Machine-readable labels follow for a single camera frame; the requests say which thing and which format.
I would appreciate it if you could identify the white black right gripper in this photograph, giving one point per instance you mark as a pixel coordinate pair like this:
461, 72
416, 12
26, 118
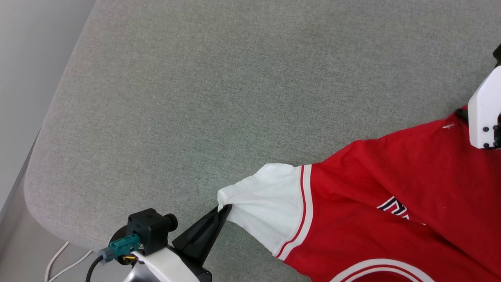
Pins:
485, 113

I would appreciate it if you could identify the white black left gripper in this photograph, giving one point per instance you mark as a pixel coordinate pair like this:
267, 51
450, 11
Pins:
168, 268

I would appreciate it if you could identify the red white basketball jersey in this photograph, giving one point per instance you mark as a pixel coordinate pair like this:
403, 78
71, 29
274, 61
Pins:
391, 176

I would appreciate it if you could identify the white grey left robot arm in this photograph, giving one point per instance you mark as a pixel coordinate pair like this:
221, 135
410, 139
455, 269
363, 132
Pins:
135, 276

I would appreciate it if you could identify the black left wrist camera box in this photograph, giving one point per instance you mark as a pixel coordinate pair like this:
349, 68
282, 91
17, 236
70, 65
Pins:
150, 229

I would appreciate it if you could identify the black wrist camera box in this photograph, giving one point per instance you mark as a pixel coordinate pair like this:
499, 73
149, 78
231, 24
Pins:
497, 55
150, 229

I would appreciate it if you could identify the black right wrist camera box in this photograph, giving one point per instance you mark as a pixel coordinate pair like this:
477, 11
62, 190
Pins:
497, 55

